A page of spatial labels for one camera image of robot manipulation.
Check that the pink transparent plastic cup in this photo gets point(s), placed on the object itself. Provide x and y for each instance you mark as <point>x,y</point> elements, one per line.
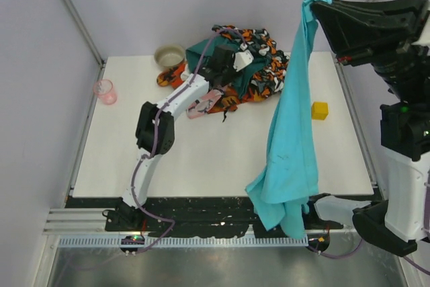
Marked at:
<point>105,92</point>

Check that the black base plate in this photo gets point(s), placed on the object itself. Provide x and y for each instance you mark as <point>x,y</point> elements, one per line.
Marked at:
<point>182,217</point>

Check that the light blue cloth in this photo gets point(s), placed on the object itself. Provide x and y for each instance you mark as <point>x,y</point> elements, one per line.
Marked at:
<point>280,193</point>

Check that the pink white patterned cloth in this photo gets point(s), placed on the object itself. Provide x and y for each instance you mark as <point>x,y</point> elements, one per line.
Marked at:
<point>204,104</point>

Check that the yellow cube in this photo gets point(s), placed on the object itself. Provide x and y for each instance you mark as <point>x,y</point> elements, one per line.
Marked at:
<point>319,110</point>

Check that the slotted cable duct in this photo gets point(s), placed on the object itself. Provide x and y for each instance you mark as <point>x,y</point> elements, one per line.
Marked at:
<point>170,242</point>

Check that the beige ceramic bowl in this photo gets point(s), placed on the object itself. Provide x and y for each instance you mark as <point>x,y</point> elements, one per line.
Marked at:
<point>169,56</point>

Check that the left aluminium frame post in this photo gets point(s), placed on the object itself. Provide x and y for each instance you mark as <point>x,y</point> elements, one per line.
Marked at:
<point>82,29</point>

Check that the black orange camouflage cloth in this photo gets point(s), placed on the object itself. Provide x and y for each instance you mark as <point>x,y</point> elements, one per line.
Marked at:
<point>278,58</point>

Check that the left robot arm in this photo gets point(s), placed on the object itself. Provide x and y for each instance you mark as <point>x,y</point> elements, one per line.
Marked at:
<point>155,134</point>

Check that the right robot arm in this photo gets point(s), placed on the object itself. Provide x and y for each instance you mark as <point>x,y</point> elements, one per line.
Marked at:
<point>397,224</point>

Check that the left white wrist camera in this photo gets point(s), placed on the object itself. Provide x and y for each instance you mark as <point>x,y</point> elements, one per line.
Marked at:
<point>242,58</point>

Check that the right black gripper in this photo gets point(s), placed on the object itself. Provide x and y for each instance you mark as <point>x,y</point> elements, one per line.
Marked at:
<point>413,23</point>

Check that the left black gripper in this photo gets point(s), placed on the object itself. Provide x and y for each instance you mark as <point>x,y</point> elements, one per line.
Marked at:
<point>221,74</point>

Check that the orange black patterned cloth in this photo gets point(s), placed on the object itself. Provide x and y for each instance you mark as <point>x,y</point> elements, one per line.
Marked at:
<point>231,99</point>

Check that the dark teal cloth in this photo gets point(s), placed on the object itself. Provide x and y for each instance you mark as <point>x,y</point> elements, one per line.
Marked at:
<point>240,84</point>

